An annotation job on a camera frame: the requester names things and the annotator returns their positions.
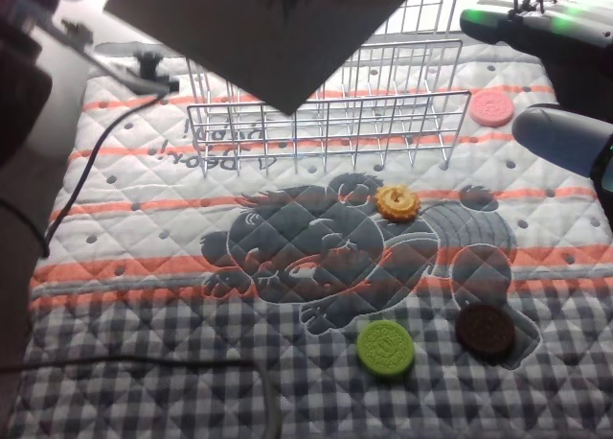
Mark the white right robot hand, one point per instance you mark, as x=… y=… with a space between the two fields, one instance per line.
x=555 y=132

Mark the green toy sandwich cookie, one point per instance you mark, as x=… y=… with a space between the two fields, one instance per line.
x=385 y=349

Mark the yellow toy butter cookie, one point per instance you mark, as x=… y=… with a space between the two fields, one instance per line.
x=397 y=203

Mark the beige paperback book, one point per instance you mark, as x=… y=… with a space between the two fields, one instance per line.
x=268 y=36

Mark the brown toy sandwich cookie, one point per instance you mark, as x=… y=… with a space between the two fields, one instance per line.
x=484 y=332

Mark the quilted bear print quilt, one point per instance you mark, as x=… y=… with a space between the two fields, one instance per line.
x=191 y=400

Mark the pink toy sandwich cookie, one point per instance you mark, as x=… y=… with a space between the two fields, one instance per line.
x=490 y=108

